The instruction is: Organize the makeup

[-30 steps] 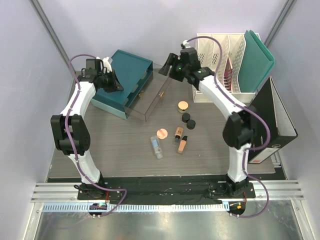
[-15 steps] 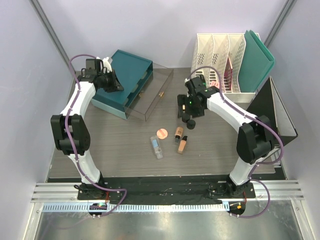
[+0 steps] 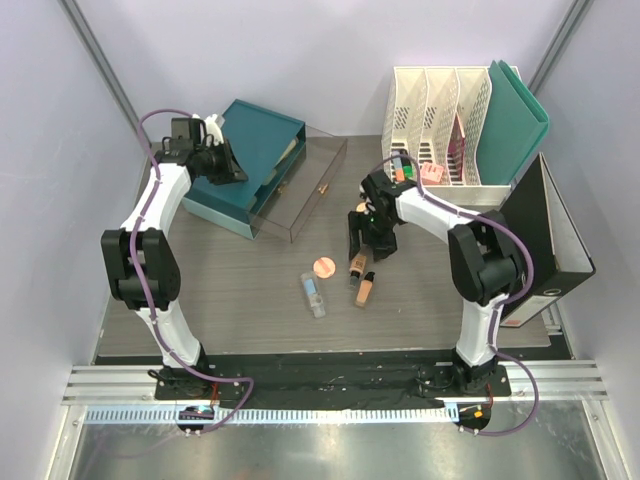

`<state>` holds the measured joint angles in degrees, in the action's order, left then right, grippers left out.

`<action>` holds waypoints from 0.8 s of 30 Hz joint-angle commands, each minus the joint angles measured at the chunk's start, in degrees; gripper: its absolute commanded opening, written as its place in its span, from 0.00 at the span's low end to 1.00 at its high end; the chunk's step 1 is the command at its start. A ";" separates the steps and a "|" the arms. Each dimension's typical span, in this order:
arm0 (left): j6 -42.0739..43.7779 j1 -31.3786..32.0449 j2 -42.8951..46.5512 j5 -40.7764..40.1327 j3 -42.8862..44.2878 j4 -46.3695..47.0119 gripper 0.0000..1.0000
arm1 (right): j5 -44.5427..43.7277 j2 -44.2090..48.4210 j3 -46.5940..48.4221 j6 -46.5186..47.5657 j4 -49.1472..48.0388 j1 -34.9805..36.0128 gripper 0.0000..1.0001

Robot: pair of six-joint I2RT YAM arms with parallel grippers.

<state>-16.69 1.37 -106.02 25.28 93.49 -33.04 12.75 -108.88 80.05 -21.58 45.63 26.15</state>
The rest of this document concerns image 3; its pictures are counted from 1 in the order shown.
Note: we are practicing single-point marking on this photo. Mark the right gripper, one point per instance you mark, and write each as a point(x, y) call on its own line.
point(384, 247)

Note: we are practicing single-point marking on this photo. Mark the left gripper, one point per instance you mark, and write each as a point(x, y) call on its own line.
point(232, 173)

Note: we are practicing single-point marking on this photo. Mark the small beige concealer tube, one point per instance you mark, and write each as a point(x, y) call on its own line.
point(356, 269)

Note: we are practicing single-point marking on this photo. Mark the peach foundation bottle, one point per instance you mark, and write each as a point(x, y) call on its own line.
point(365, 288)

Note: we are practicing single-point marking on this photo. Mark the clear blue label bottle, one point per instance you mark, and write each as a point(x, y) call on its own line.
point(313, 295)

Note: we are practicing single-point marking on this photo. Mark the cream gold pump bottle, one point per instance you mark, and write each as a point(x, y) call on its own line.
point(288, 150)

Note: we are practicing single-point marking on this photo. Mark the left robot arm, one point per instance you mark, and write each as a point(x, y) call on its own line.
point(141, 268)

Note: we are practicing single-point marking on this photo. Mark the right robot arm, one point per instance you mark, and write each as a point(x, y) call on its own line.
point(486, 261)

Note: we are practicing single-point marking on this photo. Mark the round pink compact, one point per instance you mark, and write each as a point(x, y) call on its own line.
point(324, 267)

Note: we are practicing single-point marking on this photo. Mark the highlighter markers pack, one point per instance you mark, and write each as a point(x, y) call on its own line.
point(402, 166)

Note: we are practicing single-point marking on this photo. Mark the clear smoky open drawer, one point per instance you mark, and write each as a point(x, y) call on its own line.
point(296, 195)

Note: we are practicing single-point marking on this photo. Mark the teal drawer organizer box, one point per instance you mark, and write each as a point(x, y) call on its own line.
point(258, 136)

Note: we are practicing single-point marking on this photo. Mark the magenta booklet in rack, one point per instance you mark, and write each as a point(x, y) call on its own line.
point(456, 151)

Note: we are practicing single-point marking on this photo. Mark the white file organizer rack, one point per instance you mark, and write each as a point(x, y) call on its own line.
point(422, 103)

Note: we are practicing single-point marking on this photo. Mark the black lever arch binder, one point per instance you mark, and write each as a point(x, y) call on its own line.
point(537, 214)

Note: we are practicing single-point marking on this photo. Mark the green plastic folder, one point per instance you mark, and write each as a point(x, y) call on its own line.
point(514, 126)

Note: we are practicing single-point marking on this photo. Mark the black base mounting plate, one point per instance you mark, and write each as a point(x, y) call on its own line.
point(233, 383)

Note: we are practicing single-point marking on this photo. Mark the white slotted cable duct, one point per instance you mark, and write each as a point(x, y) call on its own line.
point(196, 415)

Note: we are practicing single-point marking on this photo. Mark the aluminium rail frame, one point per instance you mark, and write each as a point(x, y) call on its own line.
point(551, 380)

